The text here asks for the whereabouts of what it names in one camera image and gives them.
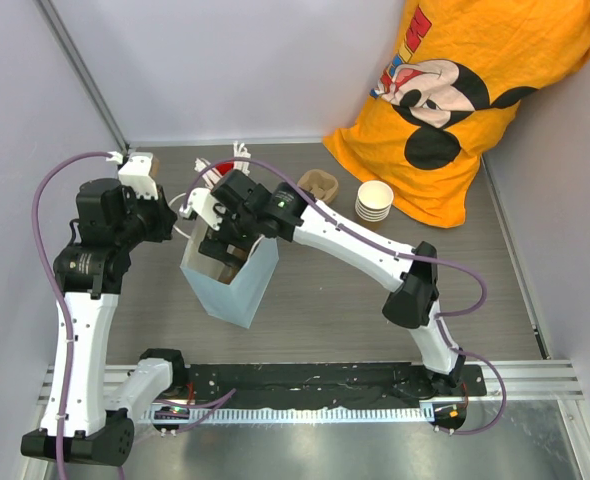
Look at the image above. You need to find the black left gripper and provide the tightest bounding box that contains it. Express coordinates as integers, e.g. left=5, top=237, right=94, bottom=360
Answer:
left=115, top=183, right=177, bottom=250

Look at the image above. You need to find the cardboard cup carrier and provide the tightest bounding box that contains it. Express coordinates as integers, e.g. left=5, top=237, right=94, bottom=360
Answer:
left=218, top=245, right=248, bottom=284

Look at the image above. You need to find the light blue paper bag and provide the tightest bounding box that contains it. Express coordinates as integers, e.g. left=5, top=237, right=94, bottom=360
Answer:
left=180, top=217, right=279, bottom=328

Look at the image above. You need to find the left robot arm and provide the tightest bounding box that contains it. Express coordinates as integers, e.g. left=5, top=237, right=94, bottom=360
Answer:
left=20, top=178, right=189, bottom=467

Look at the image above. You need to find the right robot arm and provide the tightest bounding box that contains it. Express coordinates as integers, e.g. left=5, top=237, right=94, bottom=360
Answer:
left=183, top=170, right=465, bottom=395

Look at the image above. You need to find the red straw holder cup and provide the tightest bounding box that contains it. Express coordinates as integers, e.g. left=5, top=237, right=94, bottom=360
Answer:
left=215, top=161, right=235, bottom=177

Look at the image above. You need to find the bundle of wrapped white straws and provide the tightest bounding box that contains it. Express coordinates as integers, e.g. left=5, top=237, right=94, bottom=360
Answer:
left=194, top=141, right=251, bottom=189

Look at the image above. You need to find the stack of cardboard cup carriers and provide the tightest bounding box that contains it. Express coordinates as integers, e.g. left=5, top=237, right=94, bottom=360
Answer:
left=297, top=169, right=339, bottom=205

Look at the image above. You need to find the stack of paper cups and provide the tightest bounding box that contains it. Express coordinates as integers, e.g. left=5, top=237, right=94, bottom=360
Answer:
left=354, top=180, right=394, bottom=228

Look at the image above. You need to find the orange Mickey Mouse cloth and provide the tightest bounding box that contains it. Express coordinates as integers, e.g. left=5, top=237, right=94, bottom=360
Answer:
left=323, top=1, right=590, bottom=228

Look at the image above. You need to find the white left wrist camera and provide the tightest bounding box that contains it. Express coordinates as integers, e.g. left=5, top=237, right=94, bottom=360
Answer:
left=106, top=151, right=159, bottom=200

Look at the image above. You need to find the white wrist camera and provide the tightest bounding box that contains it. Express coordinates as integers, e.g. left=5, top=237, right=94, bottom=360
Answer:
left=179, top=187, right=224, bottom=231
left=106, top=151, right=159, bottom=200

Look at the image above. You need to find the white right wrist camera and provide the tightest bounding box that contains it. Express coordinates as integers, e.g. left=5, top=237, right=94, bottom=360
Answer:
left=179, top=187, right=224, bottom=231

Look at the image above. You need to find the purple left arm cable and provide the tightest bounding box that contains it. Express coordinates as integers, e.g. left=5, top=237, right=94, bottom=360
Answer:
left=30, top=150, right=126, bottom=480

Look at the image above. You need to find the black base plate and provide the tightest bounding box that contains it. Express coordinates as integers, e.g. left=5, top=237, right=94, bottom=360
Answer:
left=177, top=362, right=487, bottom=412

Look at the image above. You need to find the aluminium frame rail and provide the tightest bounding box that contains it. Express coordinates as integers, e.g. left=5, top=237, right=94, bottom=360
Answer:
left=33, top=0, right=129, bottom=151

